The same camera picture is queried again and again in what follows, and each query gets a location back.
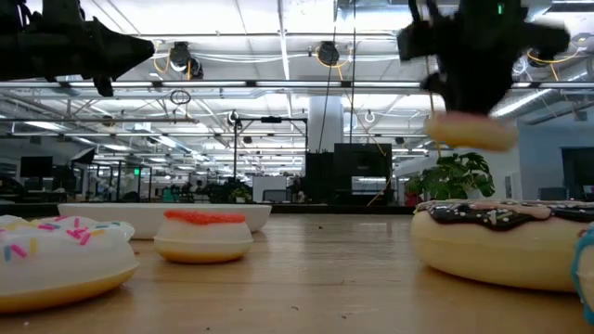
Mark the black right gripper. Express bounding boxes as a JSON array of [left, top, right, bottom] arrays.
[[396, 0, 572, 115]]

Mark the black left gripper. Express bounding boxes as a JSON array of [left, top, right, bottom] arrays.
[[0, 0, 156, 97]]

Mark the large pink iced donut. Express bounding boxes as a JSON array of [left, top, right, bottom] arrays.
[[423, 109, 520, 153]]

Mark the large chocolate iced donut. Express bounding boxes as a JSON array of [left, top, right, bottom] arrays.
[[409, 199, 594, 293]]

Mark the small red iced donut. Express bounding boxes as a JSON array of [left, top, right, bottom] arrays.
[[153, 209, 254, 265]]

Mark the large blue iced donut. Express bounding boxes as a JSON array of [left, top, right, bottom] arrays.
[[571, 222, 594, 326]]

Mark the small white sprinkled donut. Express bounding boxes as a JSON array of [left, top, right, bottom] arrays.
[[0, 213, 140, 315]]

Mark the green potted plant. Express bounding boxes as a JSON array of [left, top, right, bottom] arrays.
[[404, 151, 497, 208]]

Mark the black background monitor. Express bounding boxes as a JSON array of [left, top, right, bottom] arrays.
[[19, 155, 54, 179]]

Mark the black background cabinet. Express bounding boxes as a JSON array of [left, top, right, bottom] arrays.
[[304, 142, 394, 206]]

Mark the white round plate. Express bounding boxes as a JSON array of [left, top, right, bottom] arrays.
[[57, 202, 273, 240]]

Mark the black metal rig frame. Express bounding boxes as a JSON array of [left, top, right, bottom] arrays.
[[0, 201, 416, 218]]

